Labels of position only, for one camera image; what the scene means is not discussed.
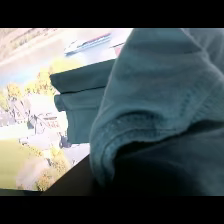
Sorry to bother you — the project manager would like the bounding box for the dark blue garment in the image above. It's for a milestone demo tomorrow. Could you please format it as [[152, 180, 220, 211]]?
[[49, 28, 224, 197]]

